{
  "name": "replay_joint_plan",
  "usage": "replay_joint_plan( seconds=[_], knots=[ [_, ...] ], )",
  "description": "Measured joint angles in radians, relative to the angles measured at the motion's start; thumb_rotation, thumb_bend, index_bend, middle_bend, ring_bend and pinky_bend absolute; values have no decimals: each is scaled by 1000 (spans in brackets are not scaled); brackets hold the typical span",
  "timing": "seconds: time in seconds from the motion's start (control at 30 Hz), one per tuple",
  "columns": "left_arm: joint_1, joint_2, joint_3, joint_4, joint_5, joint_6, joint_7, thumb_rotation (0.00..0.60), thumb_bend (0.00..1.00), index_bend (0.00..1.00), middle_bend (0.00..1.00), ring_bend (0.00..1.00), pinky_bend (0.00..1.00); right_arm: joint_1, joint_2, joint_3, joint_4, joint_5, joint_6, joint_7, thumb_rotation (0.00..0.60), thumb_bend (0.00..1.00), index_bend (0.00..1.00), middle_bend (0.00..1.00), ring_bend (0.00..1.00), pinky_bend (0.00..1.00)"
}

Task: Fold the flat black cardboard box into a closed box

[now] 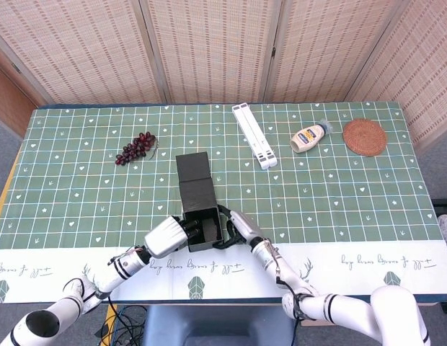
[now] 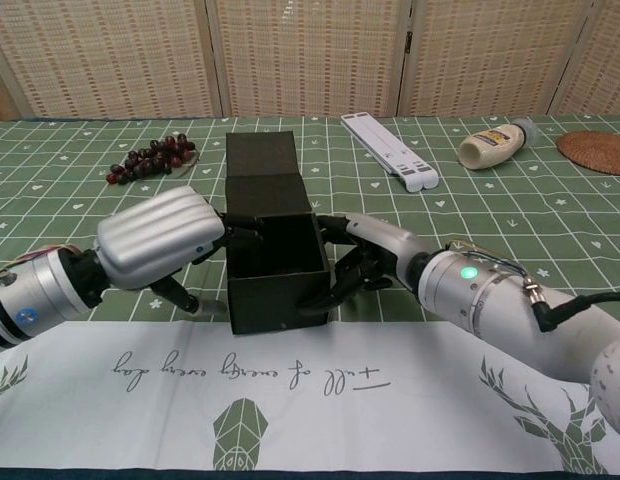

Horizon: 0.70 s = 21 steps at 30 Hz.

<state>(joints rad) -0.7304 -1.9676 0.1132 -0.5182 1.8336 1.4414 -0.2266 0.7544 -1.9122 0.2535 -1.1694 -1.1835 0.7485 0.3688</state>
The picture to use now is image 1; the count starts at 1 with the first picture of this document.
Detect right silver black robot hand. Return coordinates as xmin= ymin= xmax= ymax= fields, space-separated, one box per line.
xmin=212 ymin=204 xmax=265 ymax=252

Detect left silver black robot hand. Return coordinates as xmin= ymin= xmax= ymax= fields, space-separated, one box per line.
xmin=143 ymin=215 xmax=203 ymax=260

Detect black paper box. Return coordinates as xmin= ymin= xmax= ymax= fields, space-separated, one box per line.
xmin=175 ymin=151 xmax=225 ymax=254

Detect green grid tablecloth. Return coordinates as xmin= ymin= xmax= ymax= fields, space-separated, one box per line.
xmin=0 ymin=101 xmax=447 ymax=303

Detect white folding stand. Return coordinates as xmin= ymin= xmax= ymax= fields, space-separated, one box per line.
xmin=231 ymin=102 xmax=277 ymax=170

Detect dark red grape bunch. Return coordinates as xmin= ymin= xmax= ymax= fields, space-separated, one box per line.
xmin=115 ymin=131 xmax=159 ymax=167

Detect dark grey robot torso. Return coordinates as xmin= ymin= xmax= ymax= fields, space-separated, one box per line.
xmin=142 ymin=305 xmax=298 ymax=346

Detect mayonnaise squeeze bottle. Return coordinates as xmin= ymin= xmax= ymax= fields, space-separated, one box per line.
xmin=289 ymin=119 xmax=334 ymax=154

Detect round woven brown coaster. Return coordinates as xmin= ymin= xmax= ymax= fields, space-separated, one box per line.
xmin=342 ymin=118 xmax=388 ymax=157

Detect bamboo folding screen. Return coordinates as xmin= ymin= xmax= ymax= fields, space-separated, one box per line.
xmin=0 ymin=0 xmax=447 ymax=152

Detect brown wooden door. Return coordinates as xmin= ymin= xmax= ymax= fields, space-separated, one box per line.
xmin=0 ymin=63 xmax=39 ymax=140

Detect thin right wrist wires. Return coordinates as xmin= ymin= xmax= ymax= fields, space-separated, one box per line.
xmin=263 ymin=240 xmax=284 ymax=280

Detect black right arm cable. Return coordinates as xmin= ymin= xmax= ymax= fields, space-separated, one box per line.
xmin=275 ymin=273 xmax=307 ymax=346

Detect black floor cables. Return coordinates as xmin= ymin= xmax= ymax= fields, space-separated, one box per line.
xmin=95 ymin=305 xmax=149 ymax=346

